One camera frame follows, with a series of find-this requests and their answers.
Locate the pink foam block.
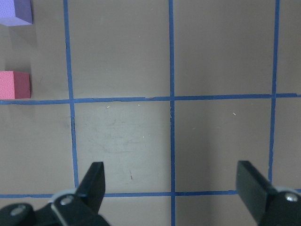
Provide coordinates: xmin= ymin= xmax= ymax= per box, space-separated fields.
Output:
xmin=0 ymin=71 xmax=31 ymax=100

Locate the purple foam block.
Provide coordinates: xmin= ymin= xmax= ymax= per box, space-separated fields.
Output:
xmin=0 ymin=0 xmax=33 ymax=26

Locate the brown paper mat blue grid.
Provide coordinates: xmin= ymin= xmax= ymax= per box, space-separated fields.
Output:
xmin=0 ymin=0 xmax=301 ymax=226

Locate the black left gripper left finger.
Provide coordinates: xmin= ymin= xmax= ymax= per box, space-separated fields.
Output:
xmin=0 ymin=162 xmax=109 ymax=226

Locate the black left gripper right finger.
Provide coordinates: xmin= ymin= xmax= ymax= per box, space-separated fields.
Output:
xmin=236 ymin=161 xmax=301 ymax=226

